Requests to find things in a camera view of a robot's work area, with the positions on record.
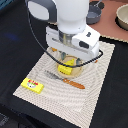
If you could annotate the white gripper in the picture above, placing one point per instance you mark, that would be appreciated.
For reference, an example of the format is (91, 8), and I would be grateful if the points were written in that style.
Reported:
(83, 45)

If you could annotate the yellow toy cheese wedge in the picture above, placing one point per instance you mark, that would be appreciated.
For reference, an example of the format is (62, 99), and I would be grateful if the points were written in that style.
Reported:
(68, 67)

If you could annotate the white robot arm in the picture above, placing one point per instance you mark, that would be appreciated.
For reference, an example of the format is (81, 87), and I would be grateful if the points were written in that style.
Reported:
(69, 15)

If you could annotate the round beige plate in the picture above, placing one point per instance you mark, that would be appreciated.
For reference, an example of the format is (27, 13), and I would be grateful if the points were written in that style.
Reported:
(77, 73)

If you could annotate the grey toy saucepan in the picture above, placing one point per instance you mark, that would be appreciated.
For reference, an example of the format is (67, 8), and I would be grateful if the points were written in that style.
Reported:
(94, 13)

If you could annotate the beige bowl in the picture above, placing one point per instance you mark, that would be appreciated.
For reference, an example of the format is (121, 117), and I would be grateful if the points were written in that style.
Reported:
(122, 14)

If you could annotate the white woven placemat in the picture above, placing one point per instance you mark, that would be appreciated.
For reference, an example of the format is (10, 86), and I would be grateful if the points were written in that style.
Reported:
(65, 101)

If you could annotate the yellow butter box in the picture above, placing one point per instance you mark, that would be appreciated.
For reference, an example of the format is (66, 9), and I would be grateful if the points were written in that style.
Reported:
(32, 85)

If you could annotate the fork with wooden handle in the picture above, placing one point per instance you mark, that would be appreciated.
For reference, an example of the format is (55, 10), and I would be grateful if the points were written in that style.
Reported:
(53, 76)

